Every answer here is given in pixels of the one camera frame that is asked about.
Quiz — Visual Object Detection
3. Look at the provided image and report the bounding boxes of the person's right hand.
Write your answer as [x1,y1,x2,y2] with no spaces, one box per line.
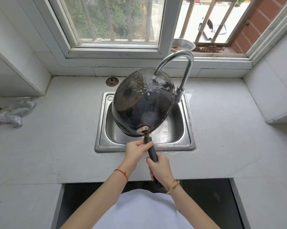
[146,154,174,186]

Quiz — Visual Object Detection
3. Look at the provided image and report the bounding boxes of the person's left hand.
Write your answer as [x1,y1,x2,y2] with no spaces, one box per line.
[123,141,154,172]

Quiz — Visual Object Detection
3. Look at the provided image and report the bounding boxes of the black wok with handle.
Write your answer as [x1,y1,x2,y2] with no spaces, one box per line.
[112,68,175,163]

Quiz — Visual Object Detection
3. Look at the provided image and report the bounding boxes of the person's left forearm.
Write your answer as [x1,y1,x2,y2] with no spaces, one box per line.
[60,164,134,229]

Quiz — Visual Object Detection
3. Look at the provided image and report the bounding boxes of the person's right forearm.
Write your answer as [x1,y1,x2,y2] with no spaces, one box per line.
[166,180,221,229]

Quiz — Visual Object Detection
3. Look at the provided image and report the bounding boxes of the stainless steel sink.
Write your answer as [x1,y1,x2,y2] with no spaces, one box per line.
[94,92,196,153]

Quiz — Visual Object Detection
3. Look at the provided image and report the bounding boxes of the person's white shirt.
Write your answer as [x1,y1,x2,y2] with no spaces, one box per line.
[92,189,194,229]

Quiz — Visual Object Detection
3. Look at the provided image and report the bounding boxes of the chrome gooseneck faucet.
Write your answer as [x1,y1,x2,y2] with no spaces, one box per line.
[154,50,194,102]

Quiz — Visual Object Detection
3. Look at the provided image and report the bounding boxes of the metal bowl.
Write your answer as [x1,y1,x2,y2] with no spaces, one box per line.
[171,38,196,52]

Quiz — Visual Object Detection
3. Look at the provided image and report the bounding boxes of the white car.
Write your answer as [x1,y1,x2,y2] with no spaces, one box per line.
[198,17,227,41]

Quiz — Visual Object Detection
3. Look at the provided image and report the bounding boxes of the metal window bars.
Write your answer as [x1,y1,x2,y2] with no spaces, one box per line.
[179,0,244,47]

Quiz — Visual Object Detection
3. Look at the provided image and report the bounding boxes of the silver scouring cloth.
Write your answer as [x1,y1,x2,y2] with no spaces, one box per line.
[0,97,37,128]

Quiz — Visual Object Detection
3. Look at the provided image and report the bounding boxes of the gold bracelet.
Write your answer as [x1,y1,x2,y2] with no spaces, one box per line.
[165,180,180,195]

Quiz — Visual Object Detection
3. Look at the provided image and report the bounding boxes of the red string bracelet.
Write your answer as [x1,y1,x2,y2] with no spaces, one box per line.
[114,169,129,183]

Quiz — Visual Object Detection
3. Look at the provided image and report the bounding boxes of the white window frame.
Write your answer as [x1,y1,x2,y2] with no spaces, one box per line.
[31,0,287,69]

